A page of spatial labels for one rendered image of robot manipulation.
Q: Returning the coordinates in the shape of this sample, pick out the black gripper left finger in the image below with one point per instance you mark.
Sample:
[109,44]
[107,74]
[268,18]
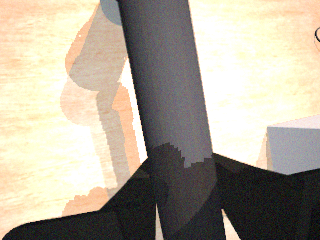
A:
[128,215]

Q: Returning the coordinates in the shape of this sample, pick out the white post with cap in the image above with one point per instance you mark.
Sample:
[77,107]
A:
[111,11]

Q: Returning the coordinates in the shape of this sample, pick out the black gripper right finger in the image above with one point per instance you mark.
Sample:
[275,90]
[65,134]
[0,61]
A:
[262,204]

